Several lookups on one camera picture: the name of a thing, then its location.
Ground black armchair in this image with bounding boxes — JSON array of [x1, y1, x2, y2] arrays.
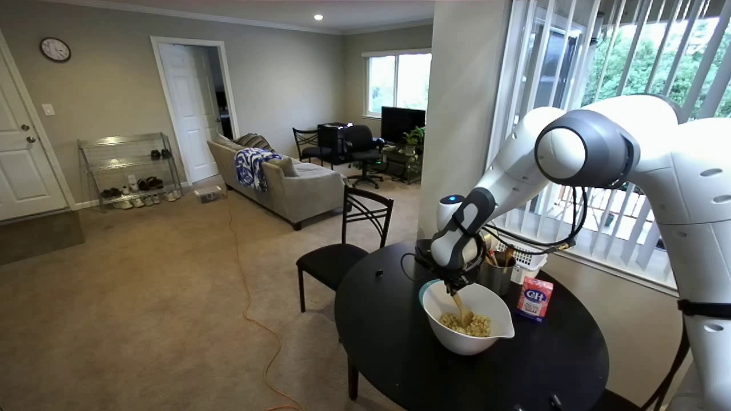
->
[[291, 124, 337, 166]]

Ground steel utensil holder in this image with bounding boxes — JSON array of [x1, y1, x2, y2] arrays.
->
[[478, 257, 516, 300]]

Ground white panel entry door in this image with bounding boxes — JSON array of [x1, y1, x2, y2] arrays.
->
[[0, 33, 70, 223]]

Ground bright room window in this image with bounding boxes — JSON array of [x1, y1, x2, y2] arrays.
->
[[361, 49, 434, 122]]

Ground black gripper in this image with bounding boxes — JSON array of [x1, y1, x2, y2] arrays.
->
[[414, 240, 484, 300]]

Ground brown doormat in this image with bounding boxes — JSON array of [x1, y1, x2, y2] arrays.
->
[[0, 207, 87, 267]]

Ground slotted wooden spoon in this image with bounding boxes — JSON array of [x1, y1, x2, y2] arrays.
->
[[438, 284, 476, 326]]

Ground black dining chair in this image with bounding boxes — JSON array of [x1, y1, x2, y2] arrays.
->
[[295, 182, 397, 315]]

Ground glass shoe rack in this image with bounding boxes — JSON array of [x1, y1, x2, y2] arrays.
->
[[75, 131, 184, 213]]

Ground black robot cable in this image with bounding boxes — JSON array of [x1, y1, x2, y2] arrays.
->
[[479, 182, 592, 257]]

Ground white open interior door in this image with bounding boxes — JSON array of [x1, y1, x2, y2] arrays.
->
[[149, 35, 240, 186]]

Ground grey sofa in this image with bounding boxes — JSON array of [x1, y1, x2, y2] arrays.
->
[[206, 131, 348, 233]]

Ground white mixing bowl teal handle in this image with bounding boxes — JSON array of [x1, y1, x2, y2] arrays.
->
[[416, 277, 518, 358]]

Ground blue patterned throw blanket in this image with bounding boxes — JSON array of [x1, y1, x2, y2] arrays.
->
[[230, 146, 280, 194]]

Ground round wall clock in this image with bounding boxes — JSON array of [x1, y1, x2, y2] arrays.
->
[[37, 35, 75, 67]]

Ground white vertical blinds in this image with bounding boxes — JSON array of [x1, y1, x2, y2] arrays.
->
[[487, 0, 731, 293]]

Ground pink sugar carton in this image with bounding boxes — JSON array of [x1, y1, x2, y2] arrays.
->
[[514, 273, 558, 326]]

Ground cooked macaroni pasta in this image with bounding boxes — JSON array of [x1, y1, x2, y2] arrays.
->
[[438, 307, 494, 340]]

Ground black monitor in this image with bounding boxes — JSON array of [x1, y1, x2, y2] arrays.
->
[[380, 106, 430, 148]]

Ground orange floor cable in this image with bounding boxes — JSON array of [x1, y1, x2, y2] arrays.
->
[[227, 194, 301, 407]]

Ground black office chair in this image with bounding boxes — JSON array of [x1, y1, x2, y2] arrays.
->
[[345, 124, 391, 191]]

